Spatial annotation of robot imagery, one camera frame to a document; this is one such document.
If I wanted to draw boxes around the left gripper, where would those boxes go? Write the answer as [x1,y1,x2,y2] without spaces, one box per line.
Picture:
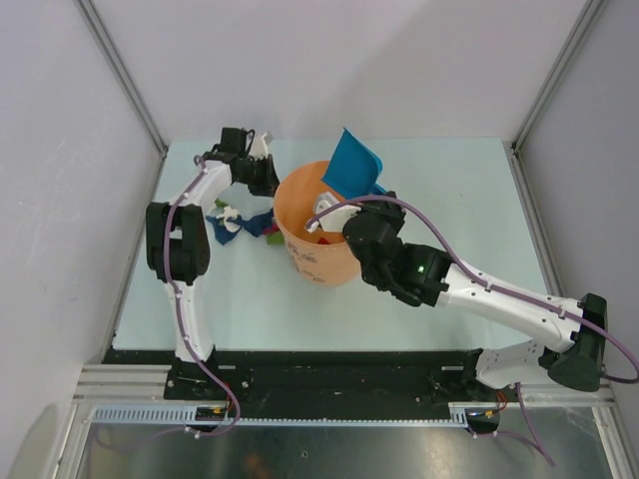
[235,155,286,199]

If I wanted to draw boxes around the orange plastic bucket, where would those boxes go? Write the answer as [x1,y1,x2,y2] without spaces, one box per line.
[274,161,360,286]

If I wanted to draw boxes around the blue plastic dustpan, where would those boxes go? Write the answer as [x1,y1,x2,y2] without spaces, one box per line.
[321,129,386,199]

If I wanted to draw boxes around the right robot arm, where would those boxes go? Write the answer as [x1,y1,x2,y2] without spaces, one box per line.
[339,195,606,400]

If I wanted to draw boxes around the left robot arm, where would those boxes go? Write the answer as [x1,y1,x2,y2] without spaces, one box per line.
[145,127,280,364]

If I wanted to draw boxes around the white paper scrap centre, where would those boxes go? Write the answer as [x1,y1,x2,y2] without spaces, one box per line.
[216,206,241,234]

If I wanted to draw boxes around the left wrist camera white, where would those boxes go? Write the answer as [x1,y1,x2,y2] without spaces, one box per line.
[249,132,273,160]

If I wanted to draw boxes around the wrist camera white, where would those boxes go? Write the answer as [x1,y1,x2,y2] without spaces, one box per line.
[249,132,273,160]
[305,192,360,233]

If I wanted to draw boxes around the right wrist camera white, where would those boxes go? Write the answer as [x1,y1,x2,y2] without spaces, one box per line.
[305,192,360,233]

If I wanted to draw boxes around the left aluminium corner post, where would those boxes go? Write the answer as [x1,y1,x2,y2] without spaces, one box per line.
[74,0,169,158]

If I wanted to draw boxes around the aluminium corner post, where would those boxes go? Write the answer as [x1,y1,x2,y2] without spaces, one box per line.
[510,0,609,154]
[74,0,169,158]

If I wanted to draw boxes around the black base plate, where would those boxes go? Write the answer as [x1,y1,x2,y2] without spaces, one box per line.
[102,348,517,418]

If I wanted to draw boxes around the white cable duct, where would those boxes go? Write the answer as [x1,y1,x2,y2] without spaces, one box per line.
[92,404,468,428]

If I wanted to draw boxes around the aluminium frame rail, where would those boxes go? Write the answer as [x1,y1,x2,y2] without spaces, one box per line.
[72,364,616,407]

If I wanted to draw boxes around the right aluminium corner post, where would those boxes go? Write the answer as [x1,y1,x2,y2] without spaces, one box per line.
[510,0,609,154]

